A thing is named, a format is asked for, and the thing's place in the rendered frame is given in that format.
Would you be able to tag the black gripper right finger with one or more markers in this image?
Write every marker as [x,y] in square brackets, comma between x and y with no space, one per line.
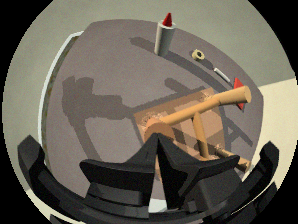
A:
[180,171]

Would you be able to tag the tan wooden stool leg frame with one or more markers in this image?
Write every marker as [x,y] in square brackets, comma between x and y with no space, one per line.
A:
[236,96]

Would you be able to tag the grey bottle with red pointed cap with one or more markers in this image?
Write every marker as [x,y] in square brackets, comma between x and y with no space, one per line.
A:
[165,32]

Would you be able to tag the white cylindrical rod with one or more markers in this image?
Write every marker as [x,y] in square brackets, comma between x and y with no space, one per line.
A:
[222,75]

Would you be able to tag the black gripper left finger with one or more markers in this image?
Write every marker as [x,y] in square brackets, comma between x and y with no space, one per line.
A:
[136,174]

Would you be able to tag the tan wooden stool seat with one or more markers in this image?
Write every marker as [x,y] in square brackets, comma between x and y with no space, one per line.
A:
[184,133]

